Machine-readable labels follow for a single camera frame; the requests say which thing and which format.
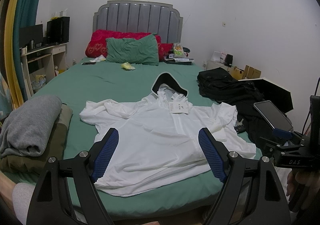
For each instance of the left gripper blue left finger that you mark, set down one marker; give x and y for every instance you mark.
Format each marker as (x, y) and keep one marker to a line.
(101, 153)

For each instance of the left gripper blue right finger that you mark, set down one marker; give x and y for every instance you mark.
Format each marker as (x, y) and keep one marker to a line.
(215, 153)

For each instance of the white hooded garment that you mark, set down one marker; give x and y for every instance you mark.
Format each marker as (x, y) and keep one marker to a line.
(158, 137)

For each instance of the black clothes pile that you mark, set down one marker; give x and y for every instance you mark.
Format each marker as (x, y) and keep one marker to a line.
(218, 85)

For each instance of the person's right hand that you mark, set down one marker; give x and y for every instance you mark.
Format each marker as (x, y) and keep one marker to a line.
(309, 179)

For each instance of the black car key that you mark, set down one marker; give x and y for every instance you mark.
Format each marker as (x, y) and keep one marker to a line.
(240, 129)

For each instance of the yellow plastic packet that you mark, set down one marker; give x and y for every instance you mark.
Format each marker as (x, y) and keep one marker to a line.
(127, 66)

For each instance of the folded grey sweater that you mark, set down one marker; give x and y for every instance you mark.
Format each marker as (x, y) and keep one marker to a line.
(26, 130)

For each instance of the black phone on bed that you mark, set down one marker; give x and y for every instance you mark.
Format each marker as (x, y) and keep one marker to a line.
(88, 63)

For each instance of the cardboard boxes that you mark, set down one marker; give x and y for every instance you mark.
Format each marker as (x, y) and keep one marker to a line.
(247, 73)

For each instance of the folded olive garment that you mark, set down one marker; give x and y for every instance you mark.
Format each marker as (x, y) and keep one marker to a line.
(55, 147)

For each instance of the red pillow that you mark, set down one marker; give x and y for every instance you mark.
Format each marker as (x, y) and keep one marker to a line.
(98, 45)

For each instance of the green pillow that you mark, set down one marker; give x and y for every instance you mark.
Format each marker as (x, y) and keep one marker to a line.
(131, 50)

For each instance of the white wooden desk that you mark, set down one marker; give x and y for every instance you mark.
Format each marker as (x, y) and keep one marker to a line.
(41, 65)

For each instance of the snack package on bedside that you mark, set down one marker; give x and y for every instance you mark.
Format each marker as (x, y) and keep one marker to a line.
(178, 50)

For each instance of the black computer tower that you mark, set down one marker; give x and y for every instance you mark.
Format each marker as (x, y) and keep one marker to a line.
(58, 30)

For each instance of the grey upholstered headboard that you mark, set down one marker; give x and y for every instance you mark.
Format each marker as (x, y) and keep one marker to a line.
(140, 17)

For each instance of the black computer monitor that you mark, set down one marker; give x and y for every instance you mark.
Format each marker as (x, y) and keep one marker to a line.
(34, 32)

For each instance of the teal curtain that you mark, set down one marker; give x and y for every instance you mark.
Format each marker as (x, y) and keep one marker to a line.
(25, 16)

